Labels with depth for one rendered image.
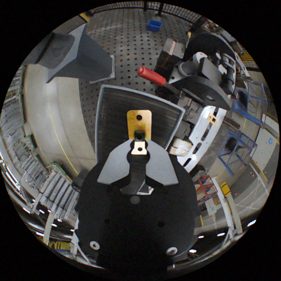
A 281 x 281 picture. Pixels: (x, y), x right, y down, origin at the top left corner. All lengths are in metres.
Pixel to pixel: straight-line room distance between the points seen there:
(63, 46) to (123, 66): 0.45
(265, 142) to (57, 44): 8.37
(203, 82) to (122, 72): 0.56
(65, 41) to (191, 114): 0.46
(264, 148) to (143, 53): 8.22
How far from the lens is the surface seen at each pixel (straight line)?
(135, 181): 0.25
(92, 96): 0.70
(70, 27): 2.84
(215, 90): 0.16
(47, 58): 0.36
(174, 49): 0.28
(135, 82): 0.60
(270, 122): 8.18
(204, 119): 0.40
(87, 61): 0.40
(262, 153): 8.24
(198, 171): 0.59
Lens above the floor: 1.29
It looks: 59 degrees down
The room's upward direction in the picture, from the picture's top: 176 degrees counter-clockwise
